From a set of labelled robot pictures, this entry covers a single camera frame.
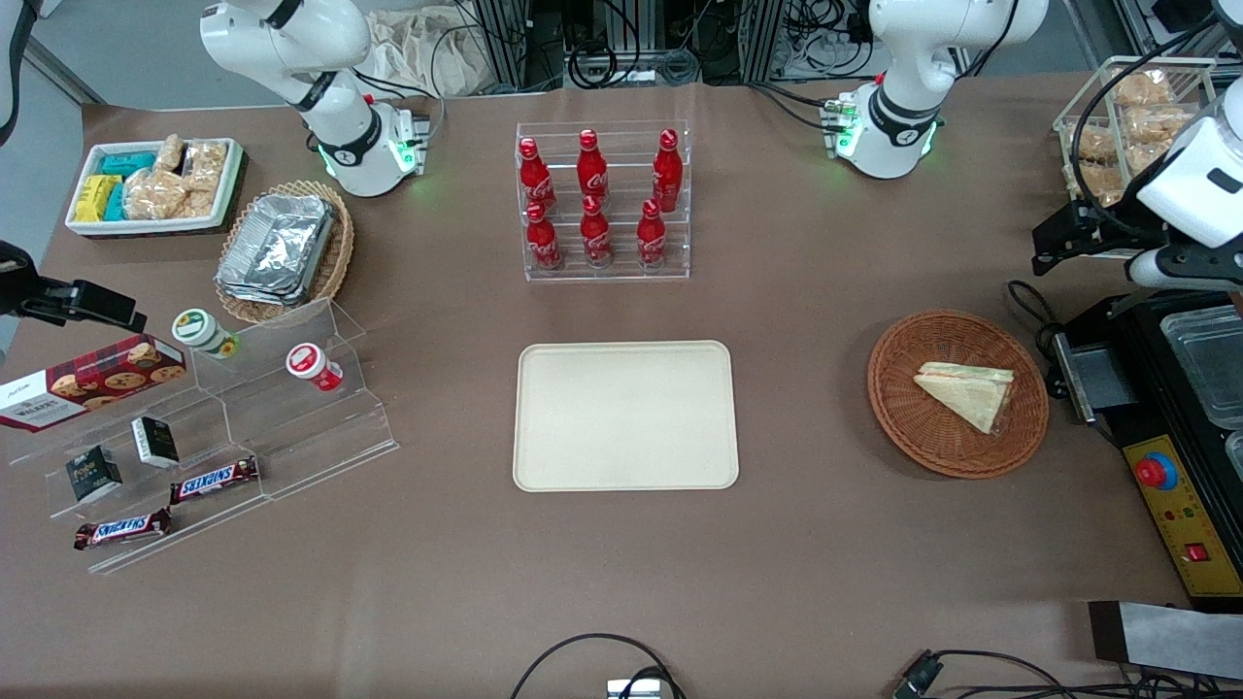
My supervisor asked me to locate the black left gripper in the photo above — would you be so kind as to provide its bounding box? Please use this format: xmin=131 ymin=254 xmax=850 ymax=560
xmin=1031 ymin=199 xmax=1166 ymax=278

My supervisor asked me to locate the triangular sandwich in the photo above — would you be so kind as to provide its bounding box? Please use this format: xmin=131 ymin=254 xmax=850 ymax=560
xmin=913 ymin=361 xmax=1016 ymax=435

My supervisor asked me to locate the white rectangular snack tray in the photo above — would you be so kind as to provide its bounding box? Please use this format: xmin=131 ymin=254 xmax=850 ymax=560
xmin=64 ymin=137 xmax=244 ymax=234

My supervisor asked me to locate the round brown wicker basket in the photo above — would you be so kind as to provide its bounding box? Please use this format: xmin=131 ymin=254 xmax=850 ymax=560
xmin=867 ymin=309 xmax=1051 ymax=481

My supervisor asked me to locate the oval light wicker basket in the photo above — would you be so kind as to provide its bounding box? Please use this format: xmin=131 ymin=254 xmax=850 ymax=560
xmin=214 ymin=180 xmax=355 ymax=326

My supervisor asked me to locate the beige plastic tray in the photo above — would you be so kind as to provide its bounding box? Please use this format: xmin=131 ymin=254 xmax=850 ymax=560
xmin=513 ymin=340 xmax=741 ymax=493

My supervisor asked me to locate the red tartan cookie box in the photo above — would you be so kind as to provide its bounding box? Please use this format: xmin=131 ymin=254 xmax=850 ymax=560
xmin=0 ymin=334 xmax=187 ymax=434

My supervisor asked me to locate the green lid yogurt cup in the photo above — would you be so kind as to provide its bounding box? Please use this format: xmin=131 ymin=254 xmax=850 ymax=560
xmin=172 ymin=308 xmax=240 ymax=360

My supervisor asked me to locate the yellow snack packet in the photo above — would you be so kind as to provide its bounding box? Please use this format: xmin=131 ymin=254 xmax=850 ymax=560
xmin=75 ymin=175 xmax=122 ymax=223

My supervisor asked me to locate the small black box white side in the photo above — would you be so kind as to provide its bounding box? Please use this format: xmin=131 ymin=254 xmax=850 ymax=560
xmin=131 ymin=416 xmax=182 ymax=470

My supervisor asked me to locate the clear acrylic step stand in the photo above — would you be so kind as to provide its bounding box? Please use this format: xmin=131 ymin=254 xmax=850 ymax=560
xmin=189 ymin=296 xmax=400 ymax=502
xmin=5 ymin=383 xmax=273 ymax=577

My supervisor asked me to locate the small black box gold print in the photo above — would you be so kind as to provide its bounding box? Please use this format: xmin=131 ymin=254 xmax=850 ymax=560
xmin=65 ymin=446 xmax=124 ymax=504

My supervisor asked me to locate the stack of foil containers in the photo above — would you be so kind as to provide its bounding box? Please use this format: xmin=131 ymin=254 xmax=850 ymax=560
xmin=216 ymin=194 xmax=337 ymax=308

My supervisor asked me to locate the Snickers chocolate bar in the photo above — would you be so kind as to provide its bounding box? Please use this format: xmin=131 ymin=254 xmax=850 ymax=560
xmin=170 ymin=455 xmax=260 ymax=506
xmin=74 ymin=507 xmax=174 ymax=551

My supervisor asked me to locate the red lid yogurt cup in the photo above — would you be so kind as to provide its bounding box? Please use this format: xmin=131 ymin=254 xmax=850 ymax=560
xmin=286 ymin=343 xmax=344 ymax=393

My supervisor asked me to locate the red emergency stop button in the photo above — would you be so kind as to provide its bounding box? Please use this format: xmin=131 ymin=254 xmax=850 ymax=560
xmin=1136 ymin=451 xmax=1179 ymax=492

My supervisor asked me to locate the black sealing machine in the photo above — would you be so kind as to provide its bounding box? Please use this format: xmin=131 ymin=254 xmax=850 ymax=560
xmin=1044 ymin=286 xmax=1243 ymax=613

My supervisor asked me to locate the red cola bottle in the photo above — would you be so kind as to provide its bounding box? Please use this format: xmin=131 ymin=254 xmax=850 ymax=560
xmin=636 ymin=199 xmax=669 ymax=270
xmin=653 ymin=129 xmax=685 ymax=213
xmin=519 ymin=137 xmax=557 ymax=213
xmin=577 ymin=129 xmax=610 ymax=203
xmin=524 ymin=201 xmax=564 ymax=273
xmin=580 ymin=194 xmax=614 ymax=269

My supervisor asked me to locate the dark metal plate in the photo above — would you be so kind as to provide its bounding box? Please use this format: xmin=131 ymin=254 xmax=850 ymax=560
xmin=1088 ymin=600 xmax=1243 ymax=681

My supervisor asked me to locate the beige cloth bag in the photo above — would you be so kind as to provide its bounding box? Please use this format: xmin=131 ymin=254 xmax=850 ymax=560
xmin=364 ymin=8 xmax=496 ymax=98

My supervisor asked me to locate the clear acrylic bottle rack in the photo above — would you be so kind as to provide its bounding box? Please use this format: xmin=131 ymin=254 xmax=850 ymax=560
xmin=515 ymin=119 xmax=692 ymax=283

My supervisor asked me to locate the black machine power cable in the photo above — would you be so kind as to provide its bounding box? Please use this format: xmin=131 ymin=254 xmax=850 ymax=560
xmin=1005 ymin=280 xmax=1066 ymax=391

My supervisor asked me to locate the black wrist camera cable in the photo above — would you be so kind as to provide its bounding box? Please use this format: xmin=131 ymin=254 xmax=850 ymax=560
xmin=1068 ymin=15 xmax=1243 ymax=244

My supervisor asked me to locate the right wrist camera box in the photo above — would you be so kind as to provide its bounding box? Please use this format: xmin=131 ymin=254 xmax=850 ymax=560
xmin=0 ymin=241 xmax=40 ymax=292

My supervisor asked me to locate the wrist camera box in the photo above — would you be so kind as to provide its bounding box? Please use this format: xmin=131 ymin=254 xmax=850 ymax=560
xmin=0 ymin=241 xmax=40 ymax=292
xmin=1126 ymin=245 xmax=1243 ymax=292

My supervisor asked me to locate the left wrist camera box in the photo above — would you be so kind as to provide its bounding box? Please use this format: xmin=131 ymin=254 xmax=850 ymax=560
xmin=1126 ymin=245 xmax=1243 ymax=292

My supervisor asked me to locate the white wire rack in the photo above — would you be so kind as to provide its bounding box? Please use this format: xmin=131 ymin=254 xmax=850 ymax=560
xmin=1054 ymin=55 xmax=1220 ymax=210

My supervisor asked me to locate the black connector with cable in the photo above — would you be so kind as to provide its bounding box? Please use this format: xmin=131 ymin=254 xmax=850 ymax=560
xmin=891 ymin=649 xmax=1243 ymax=699

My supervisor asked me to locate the aluminium frame equipment rack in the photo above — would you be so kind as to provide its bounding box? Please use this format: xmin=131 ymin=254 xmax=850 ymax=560
xmin=471 ymin=0 xmax=875 ymax=90

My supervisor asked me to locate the black looped cable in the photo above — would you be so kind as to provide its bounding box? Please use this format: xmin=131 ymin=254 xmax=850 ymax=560
xmin=510 ymin=633 xmax=686 ymax=699

